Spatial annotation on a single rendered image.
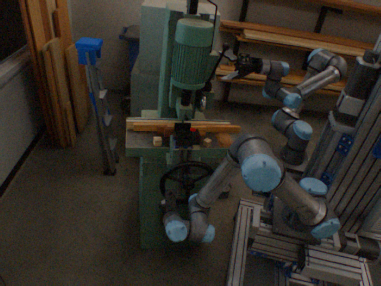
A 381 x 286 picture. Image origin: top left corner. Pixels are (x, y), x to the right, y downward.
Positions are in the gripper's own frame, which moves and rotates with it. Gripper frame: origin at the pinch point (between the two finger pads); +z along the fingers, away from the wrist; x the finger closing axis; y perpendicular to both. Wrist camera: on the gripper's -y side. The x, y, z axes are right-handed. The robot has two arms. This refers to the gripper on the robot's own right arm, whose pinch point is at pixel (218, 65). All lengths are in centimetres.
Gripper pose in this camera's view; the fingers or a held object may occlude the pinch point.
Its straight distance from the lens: 142.0
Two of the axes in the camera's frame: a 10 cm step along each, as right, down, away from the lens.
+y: 2.0, -2.8, -9.4
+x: 0.4, 9.6, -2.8
